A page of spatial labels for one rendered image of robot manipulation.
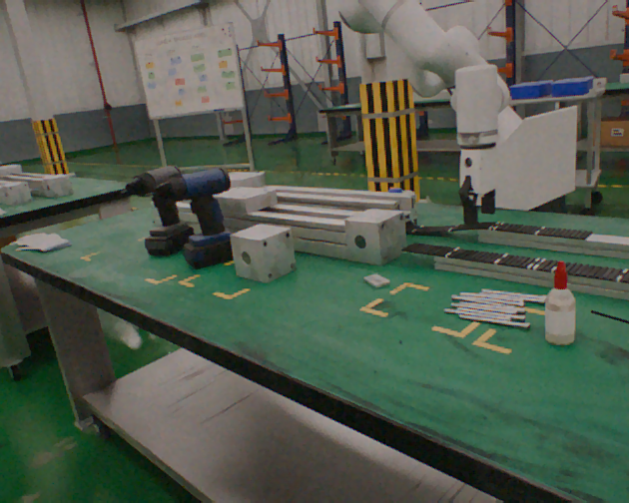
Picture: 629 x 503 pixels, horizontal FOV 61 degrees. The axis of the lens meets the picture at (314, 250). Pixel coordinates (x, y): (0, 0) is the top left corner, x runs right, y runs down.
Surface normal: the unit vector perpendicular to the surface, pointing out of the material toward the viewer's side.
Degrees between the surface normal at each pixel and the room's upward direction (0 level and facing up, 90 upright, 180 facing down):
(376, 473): 0
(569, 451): 0
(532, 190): 90
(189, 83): 90
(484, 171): 89
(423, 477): 0
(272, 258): 90
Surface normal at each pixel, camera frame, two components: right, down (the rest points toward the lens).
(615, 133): -0.66, 0.30
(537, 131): 0.62, 0.17
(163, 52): -0.41, 0.33
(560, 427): -0.12, -0.95
